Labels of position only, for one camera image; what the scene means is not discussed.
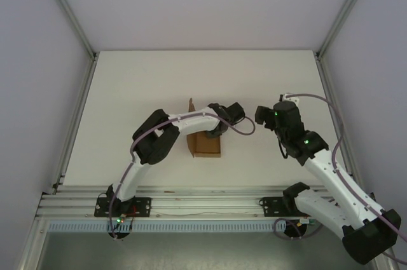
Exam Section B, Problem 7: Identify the brown cardboard paper box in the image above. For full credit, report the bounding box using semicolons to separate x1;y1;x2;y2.
186;97;223;159

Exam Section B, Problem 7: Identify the black round base disc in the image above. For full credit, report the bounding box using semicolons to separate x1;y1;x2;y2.
282;219;308;241
107;229;132;241

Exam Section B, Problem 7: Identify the grey metal panel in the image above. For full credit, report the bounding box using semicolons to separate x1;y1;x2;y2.
34;230;382;270

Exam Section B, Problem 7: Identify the thin black camera cable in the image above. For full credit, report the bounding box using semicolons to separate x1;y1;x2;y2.
278;138;289;159

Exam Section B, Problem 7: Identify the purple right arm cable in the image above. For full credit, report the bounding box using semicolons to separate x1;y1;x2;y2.
273;92;407;263

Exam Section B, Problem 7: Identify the aluminium table side rail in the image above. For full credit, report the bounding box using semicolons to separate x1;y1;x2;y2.
314;53;376;194
43;55;99;194

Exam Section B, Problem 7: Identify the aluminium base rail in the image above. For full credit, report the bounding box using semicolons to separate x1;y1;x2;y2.
35;184;376;224

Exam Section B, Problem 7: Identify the light blue slotted cable duct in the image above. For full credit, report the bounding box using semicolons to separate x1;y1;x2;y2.
47;220;319;233

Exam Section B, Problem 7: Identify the aluminium frame post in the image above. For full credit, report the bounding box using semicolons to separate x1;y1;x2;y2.
38;0;98;61
316;0;379;58

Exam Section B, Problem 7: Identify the aluminium frame leg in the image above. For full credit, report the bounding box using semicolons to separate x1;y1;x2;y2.
15;215;48;270

